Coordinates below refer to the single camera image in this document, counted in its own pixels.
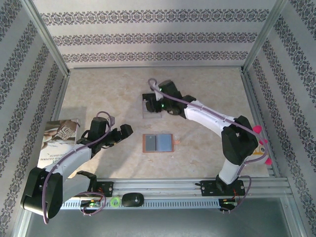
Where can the brown leather card holder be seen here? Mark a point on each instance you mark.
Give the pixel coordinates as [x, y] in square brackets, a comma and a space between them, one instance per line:
[165, 143]

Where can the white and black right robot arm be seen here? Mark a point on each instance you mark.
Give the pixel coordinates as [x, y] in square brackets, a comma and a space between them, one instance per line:
[205, 116]

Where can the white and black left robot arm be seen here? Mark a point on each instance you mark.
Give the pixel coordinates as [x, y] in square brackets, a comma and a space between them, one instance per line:
[71, 158]

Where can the silver printed credit card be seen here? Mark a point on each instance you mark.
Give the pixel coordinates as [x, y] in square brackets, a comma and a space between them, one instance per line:
[144, 106]

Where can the black credit card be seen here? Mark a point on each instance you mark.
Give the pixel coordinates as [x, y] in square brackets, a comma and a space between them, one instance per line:
[148, 96]

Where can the clear acrylic card stand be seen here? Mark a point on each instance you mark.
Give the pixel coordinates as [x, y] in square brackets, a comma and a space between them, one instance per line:
[151, 116]

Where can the dark grey chip card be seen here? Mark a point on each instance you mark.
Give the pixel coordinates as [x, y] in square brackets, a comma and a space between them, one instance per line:
[151, 143]

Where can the photo cover book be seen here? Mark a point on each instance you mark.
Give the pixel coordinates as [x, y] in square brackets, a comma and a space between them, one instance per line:
[56, 138]

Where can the black computer mouse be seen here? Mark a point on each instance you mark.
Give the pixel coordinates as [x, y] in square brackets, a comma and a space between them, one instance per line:
[133, 199]

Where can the green tape roll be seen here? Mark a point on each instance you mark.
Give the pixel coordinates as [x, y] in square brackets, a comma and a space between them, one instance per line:
[111, 202]

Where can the green circuit board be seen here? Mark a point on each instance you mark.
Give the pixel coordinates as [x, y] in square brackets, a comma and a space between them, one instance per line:
[228, 202]
[91, 204]

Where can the grey metal panel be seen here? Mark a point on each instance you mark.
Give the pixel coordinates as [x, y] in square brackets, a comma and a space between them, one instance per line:
[158, 224]

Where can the pink and white plush toy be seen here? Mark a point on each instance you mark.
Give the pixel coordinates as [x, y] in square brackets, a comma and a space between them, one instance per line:
[268, 162]

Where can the aluminium frame rail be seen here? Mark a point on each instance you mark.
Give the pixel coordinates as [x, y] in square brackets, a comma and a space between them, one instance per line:
[155, 67]
[60, 98]
[253, 98]

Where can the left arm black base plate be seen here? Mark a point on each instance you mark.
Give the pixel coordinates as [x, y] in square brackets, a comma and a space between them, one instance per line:
[108, 188]

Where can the aluminium mounting rail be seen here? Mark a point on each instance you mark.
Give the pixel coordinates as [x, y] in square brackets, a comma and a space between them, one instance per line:
[158, 187]

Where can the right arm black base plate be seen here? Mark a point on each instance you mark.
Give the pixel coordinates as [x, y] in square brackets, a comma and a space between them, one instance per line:
[207, 188]

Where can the aluminium frame post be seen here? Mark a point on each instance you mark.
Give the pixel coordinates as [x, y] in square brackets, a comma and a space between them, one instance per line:
[262, 37]
[50, 44]

